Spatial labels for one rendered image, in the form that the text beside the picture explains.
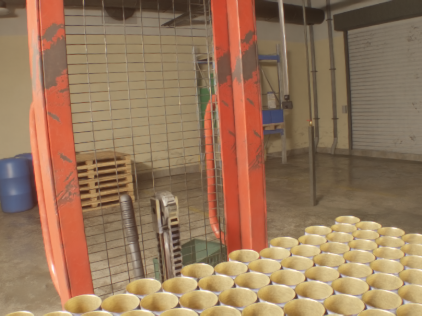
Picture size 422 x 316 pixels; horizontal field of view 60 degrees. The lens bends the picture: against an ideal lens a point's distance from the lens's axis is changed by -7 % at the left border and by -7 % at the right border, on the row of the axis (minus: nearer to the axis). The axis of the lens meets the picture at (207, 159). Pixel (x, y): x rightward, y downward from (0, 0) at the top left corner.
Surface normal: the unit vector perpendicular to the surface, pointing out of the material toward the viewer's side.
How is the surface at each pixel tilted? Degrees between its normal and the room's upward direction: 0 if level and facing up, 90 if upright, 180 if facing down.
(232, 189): 90
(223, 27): 90
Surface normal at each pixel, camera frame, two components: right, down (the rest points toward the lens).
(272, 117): 0.55, 0.07
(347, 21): -0.84, 0.13
